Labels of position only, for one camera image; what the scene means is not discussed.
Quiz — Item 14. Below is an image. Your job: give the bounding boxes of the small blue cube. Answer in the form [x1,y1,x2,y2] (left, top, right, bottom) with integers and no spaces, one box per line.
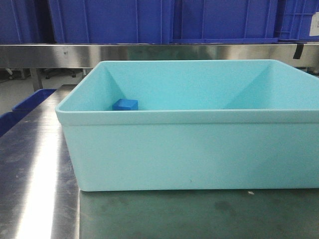
[112,99,139,111]

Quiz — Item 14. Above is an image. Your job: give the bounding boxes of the light blue plastic bin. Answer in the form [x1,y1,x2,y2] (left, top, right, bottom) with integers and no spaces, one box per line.
[55,60,319,191]

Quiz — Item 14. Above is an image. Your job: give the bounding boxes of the blue crate upper right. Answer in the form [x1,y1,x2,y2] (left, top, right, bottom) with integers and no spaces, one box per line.
[172,0,278,44]

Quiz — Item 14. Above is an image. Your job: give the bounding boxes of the blue crate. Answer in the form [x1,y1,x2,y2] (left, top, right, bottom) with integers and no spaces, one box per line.
[0,0,54,44]
[172,0,278,44]
[48,0,174,44]

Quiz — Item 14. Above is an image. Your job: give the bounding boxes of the blue crate upper middle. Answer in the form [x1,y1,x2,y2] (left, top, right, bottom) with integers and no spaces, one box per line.
[48,0,174,44]

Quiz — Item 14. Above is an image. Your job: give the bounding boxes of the black tape strip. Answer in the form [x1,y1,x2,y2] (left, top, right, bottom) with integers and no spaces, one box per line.
[293,43,304,60]

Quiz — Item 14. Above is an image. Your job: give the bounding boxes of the blue crate upper left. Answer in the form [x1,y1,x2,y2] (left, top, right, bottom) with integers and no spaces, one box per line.
[0,0,54,44]

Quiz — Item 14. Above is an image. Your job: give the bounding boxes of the white paper label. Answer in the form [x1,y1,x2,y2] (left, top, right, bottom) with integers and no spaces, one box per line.
[310,11,319,36]

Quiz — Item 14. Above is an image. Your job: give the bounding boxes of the steel shelf rail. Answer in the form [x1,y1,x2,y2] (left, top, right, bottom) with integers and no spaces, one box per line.
[0,42,319,68]

